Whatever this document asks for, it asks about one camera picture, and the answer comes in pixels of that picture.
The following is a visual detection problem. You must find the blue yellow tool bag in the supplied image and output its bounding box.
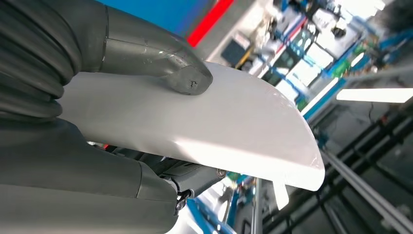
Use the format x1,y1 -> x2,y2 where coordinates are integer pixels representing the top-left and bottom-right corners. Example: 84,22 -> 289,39
221,38 -> 252,67

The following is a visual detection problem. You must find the ceiling light strip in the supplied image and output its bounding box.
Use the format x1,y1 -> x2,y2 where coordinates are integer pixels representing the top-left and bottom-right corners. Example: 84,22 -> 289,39
336,87 -> 413,104

